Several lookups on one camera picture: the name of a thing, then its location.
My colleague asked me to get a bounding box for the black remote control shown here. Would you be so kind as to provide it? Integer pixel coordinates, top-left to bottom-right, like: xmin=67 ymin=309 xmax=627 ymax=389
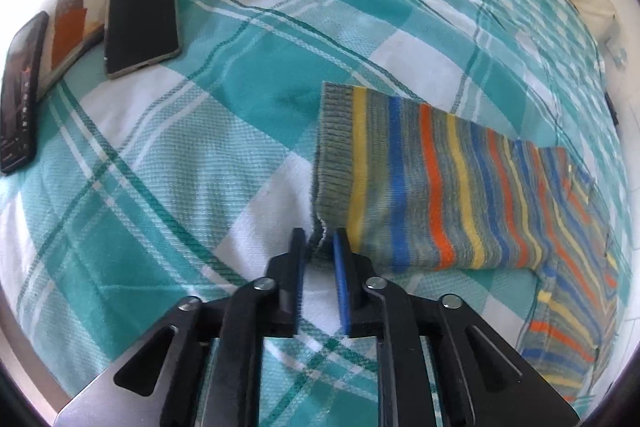
xmin=0 ymin=11 xmax=50 ymax=175

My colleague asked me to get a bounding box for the striped knitted sweater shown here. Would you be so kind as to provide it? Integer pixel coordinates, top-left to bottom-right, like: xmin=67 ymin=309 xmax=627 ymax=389
xmin=309 ymin=82 xmax=623 ymax=390

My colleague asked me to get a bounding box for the teal plaid bedspread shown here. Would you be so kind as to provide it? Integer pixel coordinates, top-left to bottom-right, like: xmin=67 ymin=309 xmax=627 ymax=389
xmin=0 ymin=0 xmax=632 ymax=427

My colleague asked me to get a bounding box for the brown orange patterned pillow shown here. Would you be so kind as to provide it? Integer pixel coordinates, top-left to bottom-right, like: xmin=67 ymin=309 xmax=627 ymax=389
xmin=30 ymin=0 xmax=266 ymax=90

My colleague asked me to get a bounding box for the white wall socket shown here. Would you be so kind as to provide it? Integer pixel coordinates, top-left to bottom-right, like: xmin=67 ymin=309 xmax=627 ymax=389
xmin=605 ymin=38 xmax=628 ymax=70

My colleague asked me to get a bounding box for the large black smartphone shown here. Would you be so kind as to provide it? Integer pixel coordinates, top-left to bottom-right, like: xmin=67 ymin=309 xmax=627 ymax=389
xmin=103 ymin=0 xmax=182 ymax=80

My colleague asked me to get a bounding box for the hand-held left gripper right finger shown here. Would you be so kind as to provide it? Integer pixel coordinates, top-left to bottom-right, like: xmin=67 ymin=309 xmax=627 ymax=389
xmin=332 ymin=229 xmax=577 ymax=427

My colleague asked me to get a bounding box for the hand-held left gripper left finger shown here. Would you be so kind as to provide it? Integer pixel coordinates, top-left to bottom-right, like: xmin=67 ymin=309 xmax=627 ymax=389
xmin=114 ymin=228 xmax=307 ymax=427

